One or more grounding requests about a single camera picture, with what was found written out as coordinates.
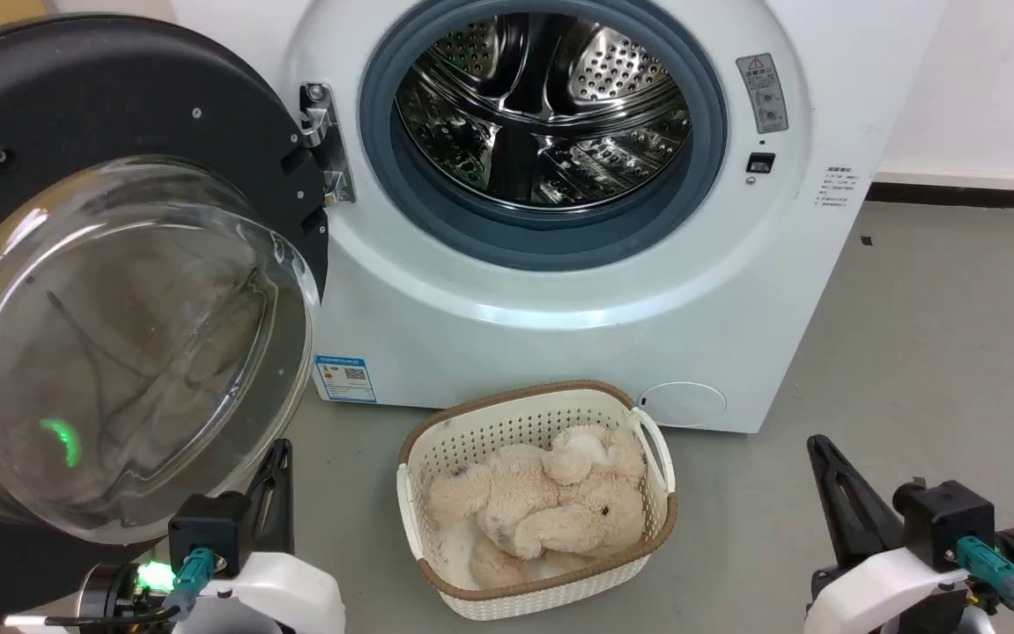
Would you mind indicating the washer door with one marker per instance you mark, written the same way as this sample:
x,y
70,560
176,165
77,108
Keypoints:
x,y
75,114

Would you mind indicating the round white filter cover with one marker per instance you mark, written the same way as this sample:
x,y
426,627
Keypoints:
x,y
683,404

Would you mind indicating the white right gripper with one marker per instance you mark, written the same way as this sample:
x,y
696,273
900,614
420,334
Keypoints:
x,y
885,590

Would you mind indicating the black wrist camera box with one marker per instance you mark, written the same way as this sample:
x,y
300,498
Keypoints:
x,y
943,519
207,528

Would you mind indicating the black door latch socket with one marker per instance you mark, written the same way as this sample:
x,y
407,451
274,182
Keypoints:
x,y
760,163

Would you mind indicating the washer drum opening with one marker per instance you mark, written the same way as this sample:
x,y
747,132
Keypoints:
x,y
436,211

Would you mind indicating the beige plush toy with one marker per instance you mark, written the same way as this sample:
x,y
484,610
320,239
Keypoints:
x,y
551,511

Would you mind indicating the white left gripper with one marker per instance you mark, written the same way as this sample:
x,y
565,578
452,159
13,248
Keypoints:
x,y
286,590

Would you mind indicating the steel washing machine drum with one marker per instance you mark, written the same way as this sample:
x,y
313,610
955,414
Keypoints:
x,y
542,106

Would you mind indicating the white front-load washing machine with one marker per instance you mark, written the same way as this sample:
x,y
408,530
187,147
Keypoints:
x,y
559,335

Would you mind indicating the cream plastic laundry basket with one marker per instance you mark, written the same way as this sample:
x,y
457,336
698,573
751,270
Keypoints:
x,y
471,431

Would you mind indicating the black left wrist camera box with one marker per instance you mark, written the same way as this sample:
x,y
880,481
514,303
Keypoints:
x,y
207,528

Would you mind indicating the grey warning sticker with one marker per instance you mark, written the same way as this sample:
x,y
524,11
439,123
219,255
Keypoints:
x,y
763,92

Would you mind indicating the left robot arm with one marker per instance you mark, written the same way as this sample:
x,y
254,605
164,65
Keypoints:
x,y
114,594

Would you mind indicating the blue energy label sticker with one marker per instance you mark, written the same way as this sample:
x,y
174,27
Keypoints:
x,y
344,379

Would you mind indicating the dark wall baseboard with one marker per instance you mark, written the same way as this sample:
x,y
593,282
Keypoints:
x,y
969,194

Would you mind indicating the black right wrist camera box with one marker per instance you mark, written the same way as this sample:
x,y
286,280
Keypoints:
x,y
943,519

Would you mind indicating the metal door hinge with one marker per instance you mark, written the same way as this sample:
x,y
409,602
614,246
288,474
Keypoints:
x,y
330,141

